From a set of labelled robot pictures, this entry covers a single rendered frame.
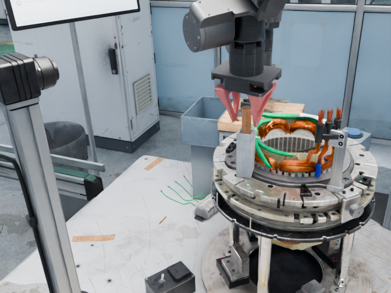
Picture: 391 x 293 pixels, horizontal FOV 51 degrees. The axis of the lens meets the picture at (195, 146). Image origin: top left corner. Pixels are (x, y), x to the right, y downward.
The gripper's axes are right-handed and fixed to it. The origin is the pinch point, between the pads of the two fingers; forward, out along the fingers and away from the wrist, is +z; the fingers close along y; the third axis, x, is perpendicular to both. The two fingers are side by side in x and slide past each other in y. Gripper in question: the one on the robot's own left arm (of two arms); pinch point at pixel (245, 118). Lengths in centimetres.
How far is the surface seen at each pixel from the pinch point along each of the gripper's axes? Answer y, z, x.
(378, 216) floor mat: 17, 133, 145
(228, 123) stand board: -16.1, 17.3, 24.0
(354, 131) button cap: 12.3, 19.3, 37.7
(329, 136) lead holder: 14.6, -0.2, 0.4
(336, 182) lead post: 16.9, 8.7, 0.9
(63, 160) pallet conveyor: -84, 48, 20
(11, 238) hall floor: -158, 130, 26
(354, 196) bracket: 20.1, 10.5, 1.0
